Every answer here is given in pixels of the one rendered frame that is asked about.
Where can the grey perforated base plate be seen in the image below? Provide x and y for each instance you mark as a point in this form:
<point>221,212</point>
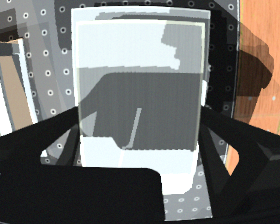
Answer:
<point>45,27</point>

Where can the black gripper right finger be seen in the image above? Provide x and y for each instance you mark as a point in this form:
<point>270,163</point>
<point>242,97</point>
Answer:
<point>258,167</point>

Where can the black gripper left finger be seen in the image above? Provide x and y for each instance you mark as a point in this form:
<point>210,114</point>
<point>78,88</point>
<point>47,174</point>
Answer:
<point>28,143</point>

